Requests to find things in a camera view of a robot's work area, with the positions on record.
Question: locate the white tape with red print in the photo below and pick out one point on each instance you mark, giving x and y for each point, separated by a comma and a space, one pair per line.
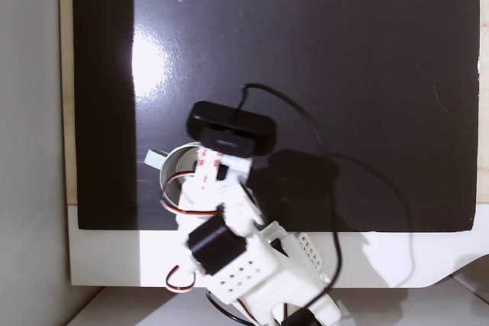
204, 169

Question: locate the black oval webcam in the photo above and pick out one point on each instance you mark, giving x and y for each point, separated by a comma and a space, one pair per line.
229, 120

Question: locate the black table mat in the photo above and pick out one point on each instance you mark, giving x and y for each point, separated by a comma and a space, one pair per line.
344, 55

